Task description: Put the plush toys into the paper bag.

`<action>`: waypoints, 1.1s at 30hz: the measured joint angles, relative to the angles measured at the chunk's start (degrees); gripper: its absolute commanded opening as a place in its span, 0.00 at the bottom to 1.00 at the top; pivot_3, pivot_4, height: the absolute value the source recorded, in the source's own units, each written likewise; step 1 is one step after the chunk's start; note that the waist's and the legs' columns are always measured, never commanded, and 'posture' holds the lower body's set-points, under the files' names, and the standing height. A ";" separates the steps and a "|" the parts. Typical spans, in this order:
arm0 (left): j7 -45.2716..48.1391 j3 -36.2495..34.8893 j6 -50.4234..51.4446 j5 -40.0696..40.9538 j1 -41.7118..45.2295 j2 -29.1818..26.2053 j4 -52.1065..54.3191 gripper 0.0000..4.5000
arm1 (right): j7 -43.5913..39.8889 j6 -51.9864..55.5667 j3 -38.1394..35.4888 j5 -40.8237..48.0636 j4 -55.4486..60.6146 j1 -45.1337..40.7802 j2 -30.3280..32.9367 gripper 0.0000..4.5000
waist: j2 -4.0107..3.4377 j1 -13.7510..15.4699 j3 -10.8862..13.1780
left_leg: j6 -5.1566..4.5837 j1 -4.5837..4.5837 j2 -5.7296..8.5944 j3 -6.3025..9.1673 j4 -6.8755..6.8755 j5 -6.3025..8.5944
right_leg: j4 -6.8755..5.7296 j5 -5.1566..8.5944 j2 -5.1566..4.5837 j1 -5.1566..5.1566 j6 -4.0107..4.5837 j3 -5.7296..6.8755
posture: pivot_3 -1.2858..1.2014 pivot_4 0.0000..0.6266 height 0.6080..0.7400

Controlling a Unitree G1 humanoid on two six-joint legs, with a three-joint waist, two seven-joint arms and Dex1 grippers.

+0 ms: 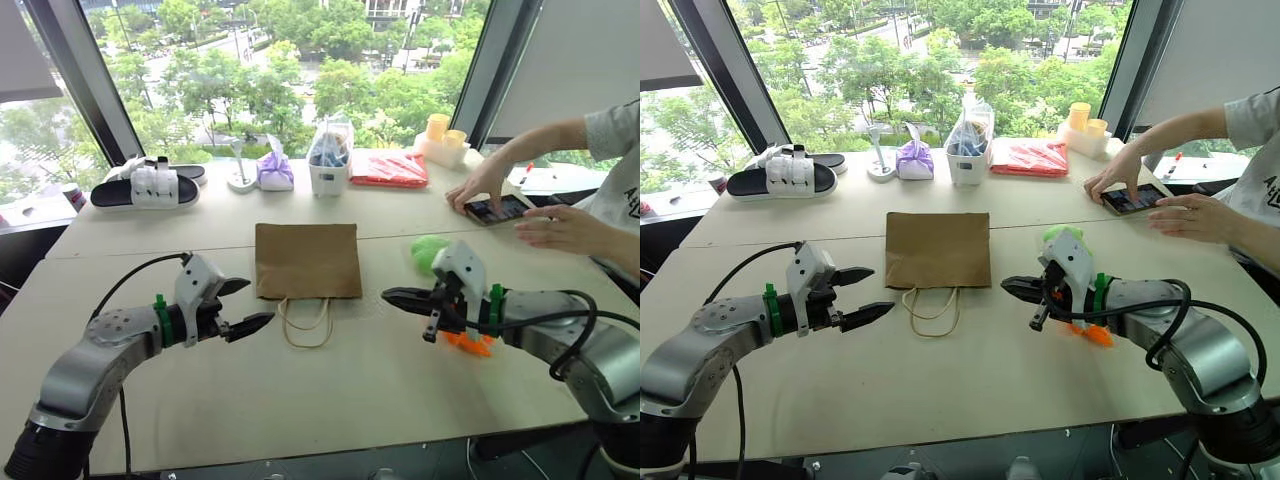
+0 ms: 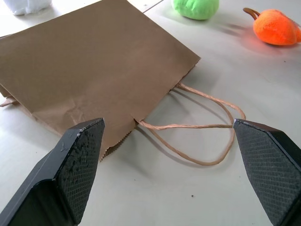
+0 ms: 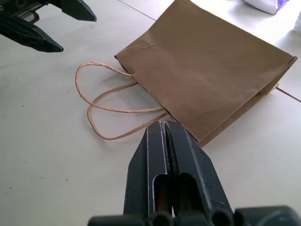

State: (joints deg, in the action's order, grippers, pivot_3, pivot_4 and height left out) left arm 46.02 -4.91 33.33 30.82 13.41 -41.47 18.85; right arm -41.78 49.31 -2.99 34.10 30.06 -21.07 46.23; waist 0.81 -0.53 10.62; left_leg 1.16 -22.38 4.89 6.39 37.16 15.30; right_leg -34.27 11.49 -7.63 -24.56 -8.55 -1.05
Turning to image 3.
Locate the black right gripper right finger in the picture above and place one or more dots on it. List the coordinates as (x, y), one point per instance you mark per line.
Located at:
(200, 179)

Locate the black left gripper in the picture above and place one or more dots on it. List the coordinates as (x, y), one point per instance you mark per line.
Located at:
(22, 8)

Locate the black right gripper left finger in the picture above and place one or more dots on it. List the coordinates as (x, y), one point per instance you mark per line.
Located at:
(141, 169)

